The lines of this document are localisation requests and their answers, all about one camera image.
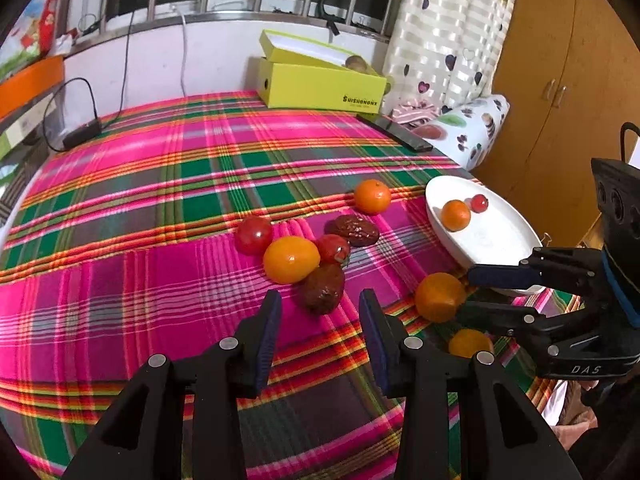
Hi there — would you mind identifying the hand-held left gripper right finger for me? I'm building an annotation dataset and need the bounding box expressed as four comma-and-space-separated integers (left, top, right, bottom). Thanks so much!
358, 288, 576, 480

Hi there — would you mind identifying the orange tangerine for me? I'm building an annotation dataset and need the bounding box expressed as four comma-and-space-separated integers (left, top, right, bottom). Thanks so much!
440, 199, 472, 232
448, 329, 495, 359
414, 272, 468, 324

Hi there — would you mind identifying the pink striped cloth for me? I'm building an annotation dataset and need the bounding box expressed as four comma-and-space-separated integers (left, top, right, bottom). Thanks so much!
391, 99, 441, 128

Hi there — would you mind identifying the white printed pillow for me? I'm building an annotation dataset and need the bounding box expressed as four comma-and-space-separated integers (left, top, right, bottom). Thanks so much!
410, 94, 511, 171

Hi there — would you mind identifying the yellow green box lid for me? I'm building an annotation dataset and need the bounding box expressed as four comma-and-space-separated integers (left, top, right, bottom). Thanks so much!
259, 29, 373, 73

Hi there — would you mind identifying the black phone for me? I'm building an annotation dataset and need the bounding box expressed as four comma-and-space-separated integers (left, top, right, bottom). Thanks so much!
356, 112, 434, 153

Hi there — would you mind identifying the orange box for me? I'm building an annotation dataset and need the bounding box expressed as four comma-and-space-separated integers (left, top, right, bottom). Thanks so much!
0, 55, 66, 121

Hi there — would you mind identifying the yellow orange tomato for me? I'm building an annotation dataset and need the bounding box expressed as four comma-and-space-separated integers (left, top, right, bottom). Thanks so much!
263, 236, 321, 285

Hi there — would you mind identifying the white curtain with hearts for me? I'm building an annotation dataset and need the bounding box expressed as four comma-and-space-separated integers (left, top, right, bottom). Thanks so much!
382, 0, 518, 111

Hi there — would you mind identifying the white cable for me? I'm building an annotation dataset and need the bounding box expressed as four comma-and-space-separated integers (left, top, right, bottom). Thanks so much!
170, 4, 191, 98

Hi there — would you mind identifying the black cable loop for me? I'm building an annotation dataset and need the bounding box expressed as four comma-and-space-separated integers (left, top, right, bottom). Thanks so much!
620, 121, 640, 163

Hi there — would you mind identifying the wooden cabinet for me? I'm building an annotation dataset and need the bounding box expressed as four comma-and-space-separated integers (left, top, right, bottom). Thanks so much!
472, 0, 640, 251

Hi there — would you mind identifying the colourful cartoon printed box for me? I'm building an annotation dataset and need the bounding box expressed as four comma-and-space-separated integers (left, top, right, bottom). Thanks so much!
0, 0, 76, 81

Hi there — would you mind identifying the white plate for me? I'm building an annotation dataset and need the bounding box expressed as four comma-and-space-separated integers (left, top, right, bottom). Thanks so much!
425, 176, 546, 297

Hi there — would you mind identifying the small red tomato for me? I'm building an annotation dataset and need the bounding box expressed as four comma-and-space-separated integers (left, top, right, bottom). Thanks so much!
315, 233, 352, 266

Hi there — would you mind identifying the black hook handle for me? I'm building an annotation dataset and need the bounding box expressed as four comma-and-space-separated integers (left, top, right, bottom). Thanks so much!
316, 2, 341, 36

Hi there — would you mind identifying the large red tomato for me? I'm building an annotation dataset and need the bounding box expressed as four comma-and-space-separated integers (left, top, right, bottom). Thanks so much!
235, 215, 275, 256

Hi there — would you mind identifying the black power adapter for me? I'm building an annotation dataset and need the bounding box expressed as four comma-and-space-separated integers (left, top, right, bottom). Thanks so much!
62, 119, 102, 151

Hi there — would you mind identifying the wrinkled dark red jujube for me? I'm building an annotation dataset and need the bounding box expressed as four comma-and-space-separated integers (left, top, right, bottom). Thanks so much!
327, 214, 381, 247

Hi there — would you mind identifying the tangerine with stem dot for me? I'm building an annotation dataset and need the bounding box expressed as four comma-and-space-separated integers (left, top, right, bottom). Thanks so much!
354, 179, 392, 215

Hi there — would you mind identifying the long white green box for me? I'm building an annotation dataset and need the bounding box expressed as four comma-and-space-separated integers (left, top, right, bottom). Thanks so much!
0, 110, 46, 161

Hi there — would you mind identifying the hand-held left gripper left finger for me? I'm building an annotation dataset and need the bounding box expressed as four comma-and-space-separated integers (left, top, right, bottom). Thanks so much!
60, 289, 283, 480

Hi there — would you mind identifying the pink green plaid tablecloth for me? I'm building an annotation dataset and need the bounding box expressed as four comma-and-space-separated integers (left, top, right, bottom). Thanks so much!
0, 91, 586, 480

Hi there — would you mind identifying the yellow green cardboard box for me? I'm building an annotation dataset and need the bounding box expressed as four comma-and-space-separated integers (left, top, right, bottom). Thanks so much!
257, 56, 388, 111

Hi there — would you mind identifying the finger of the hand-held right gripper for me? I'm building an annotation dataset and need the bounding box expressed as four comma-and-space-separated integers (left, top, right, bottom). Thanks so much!
456, 300, 608, 356
467, 246, 608, 306

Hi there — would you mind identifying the smooth dark red jujube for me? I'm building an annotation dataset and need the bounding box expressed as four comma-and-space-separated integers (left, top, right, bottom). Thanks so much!
301, 262, 346, 316

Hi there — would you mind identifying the metal window grille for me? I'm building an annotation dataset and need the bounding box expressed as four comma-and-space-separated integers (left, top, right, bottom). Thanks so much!
65, 0, 406, 43

